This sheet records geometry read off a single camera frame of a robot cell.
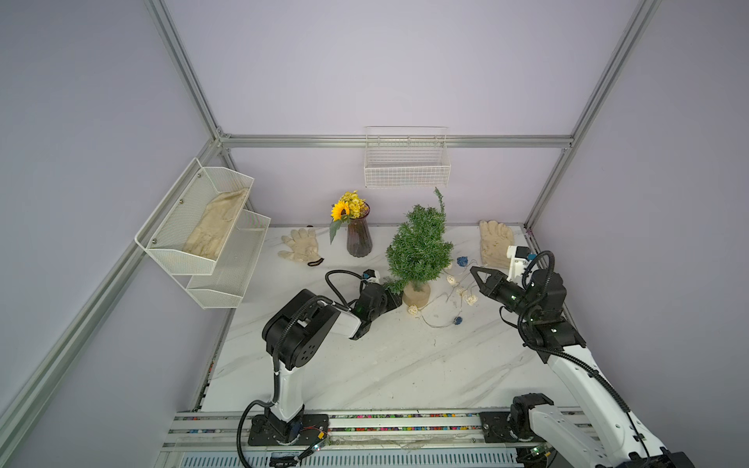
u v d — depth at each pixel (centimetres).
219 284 89
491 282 69
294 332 52
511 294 64
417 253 75
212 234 78
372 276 90
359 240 106
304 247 114
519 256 67
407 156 95
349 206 91
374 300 77
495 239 116
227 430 75
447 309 96
